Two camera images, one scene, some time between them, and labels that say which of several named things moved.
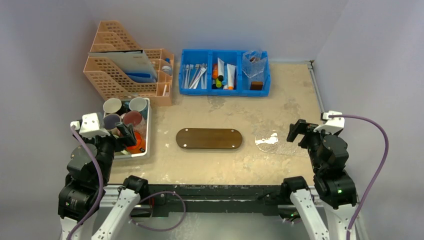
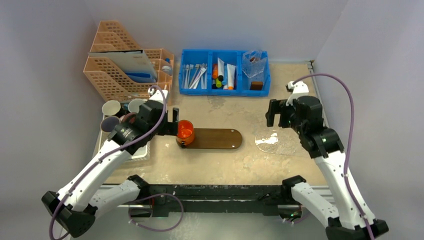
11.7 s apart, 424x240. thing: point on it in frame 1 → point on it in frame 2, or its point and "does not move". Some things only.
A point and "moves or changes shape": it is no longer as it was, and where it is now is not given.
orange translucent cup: [139, 147] moves or changes shape
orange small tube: [215, 71] does not move
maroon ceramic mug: [132, 117] does not move
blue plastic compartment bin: [221, 72] does not move
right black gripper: [305, 134] → [281, 113]
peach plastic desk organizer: [110, 83] does not move
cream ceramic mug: [112, 105] does not move
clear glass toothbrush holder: [253, 62] does not move
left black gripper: [120, 143] → [170, 127]
